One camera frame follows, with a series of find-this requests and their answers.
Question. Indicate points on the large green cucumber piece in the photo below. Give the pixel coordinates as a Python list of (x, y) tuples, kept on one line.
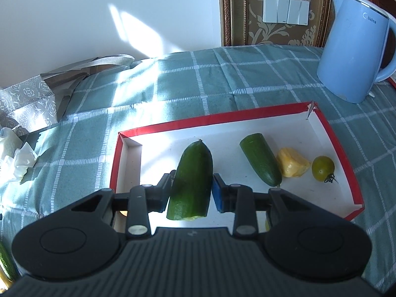
[(191, 179)]

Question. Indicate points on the light blue electric kettle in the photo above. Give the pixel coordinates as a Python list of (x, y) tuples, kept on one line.
[(349, 52)]

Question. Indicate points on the white wall switch panel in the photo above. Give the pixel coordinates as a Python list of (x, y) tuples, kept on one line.
[(286, 9)]

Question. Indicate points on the red box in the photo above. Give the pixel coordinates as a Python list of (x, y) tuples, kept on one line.
[(393, 82)]

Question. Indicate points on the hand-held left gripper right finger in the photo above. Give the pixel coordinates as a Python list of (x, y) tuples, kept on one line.
[(216, 191)]

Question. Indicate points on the silver patterned gift bag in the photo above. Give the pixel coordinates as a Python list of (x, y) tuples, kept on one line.
[(27, 99)]

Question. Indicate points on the dark green cucumber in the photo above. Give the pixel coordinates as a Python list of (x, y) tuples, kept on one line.
[(6, 260)]

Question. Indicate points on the green tomato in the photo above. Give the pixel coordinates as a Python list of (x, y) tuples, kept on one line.
[(322, 167)]

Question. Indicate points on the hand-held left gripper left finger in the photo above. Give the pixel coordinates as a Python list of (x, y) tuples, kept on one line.
[(162, 191)]

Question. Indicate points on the green checked tablecloth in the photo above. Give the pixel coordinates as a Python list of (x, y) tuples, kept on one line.
[(216, 80)]

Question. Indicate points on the red cardboard box tray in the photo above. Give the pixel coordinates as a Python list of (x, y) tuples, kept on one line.
[(154, 148)]

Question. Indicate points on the crumpled white tissue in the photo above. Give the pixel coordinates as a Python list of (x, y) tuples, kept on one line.
[(24, 161)]

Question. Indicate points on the floral framed wall panel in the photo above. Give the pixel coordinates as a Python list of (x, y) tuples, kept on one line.
[(247, 12)]

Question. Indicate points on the crumpled plastic wrapper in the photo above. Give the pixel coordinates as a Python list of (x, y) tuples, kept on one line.
[(7, 142)]

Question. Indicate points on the yellow pepper piece in tray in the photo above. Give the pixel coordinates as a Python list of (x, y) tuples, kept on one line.
[(292, 162)]

